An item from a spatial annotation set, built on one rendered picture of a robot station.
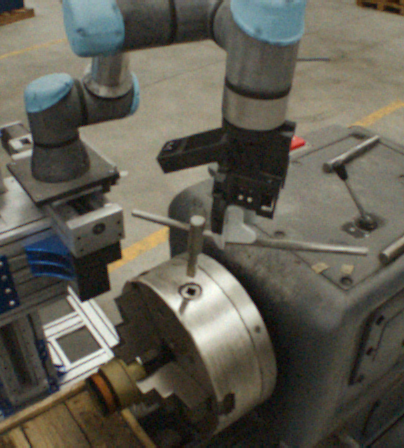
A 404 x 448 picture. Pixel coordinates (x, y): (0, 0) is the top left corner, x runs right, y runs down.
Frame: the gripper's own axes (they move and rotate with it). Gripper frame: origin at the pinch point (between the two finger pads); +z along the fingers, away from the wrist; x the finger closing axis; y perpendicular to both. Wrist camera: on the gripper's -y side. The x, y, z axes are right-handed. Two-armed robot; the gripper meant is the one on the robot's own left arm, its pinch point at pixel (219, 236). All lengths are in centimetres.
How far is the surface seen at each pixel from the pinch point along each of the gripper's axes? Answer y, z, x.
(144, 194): -91, 160, 185
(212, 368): 3.7, 18.1, -9.6
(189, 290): -3.9, 14.2, 0.7
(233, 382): 7.2, 21.4, -8.9
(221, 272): 0.0, 13.4, 5.7
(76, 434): -20, 49, -15
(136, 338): -10.8, 23.4, -5.4
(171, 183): -79, 160, 203
